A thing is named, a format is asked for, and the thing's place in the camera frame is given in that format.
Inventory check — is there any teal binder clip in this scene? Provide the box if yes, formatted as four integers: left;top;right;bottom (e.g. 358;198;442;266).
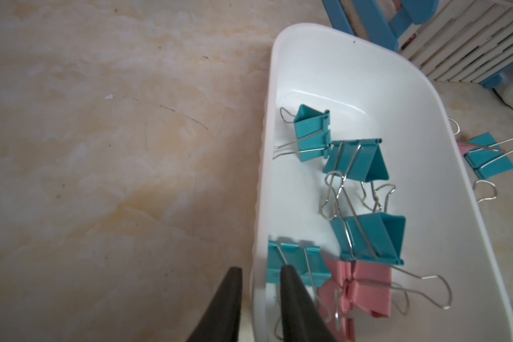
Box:
465;133;513;180
273;104;331;162
266;241;331;305
327;185;406;266
319;138;389;221

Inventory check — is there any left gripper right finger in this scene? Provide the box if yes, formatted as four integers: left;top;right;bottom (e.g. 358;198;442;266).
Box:
280;265;336;341

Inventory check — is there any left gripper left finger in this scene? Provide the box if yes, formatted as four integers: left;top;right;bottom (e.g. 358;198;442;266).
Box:
187;266;243;341

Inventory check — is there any white plastic storage box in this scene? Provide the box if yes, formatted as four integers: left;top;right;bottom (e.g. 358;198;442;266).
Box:
251;24;513;341

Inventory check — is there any blue white toy crib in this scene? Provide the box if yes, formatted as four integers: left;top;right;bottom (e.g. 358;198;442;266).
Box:
323;1;513;88

